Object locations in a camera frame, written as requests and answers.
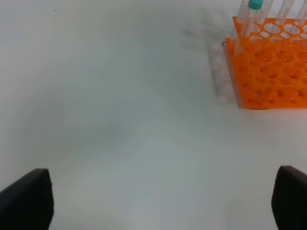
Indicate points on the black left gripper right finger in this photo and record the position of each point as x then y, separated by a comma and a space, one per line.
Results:
289, 199

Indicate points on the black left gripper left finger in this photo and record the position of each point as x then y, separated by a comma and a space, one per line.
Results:
28, 203

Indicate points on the orange test tube rack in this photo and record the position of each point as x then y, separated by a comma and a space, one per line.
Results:
271, 70

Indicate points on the row tube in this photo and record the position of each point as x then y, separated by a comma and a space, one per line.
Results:
284, 11
300, 18
240, 17
264, 11

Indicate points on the front left rack tube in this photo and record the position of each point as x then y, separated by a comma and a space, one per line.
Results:
254, 7

